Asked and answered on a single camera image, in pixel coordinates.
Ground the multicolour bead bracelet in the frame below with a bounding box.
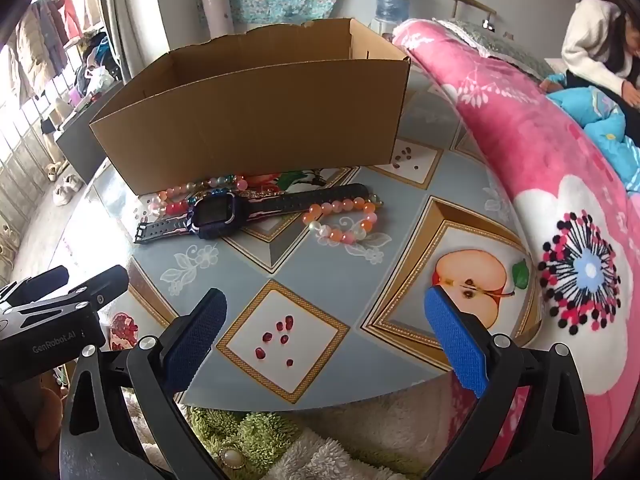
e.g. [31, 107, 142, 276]
[145, 174, 250, 220]

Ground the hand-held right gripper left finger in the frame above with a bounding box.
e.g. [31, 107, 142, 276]
[59, 288, 231, 480]

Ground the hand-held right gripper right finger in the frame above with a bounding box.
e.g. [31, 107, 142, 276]
[424, 285, 593, 480]

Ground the dark grey cabinet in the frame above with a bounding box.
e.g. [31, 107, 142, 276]
[55, 80, 126, 183]

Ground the grey floral pillow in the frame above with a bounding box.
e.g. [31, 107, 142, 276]
[435, 17, 556, 78]

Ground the metal window grille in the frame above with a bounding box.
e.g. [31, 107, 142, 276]
[0, 67, 108, 286]

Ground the brown cardboard box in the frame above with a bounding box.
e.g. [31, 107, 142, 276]
[89, 18, 412, 196]

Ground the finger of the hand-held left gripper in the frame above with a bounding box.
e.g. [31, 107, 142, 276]
[65, 265, 130, 312]
[0, 266, 70, 307]

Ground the green white fluffy robe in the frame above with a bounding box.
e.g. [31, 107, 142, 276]
[120, 390, 451, 480]

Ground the pile of clothes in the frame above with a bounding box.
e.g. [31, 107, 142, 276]
[75, 32, 123, 106]

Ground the black smart watch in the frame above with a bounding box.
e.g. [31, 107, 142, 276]
[133, 183, 375, 246]

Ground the orange pink bead bracelet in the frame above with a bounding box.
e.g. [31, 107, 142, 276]
[301, 196, 384, 245]

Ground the wooden chair frame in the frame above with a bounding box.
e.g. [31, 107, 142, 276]
[452, 0, 497, 22]

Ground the blue patterned quilt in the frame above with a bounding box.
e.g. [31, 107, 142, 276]
[542, 74, 640, 191]

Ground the pink floral blanket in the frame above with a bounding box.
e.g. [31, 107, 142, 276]
[392, 18, 640, 480]

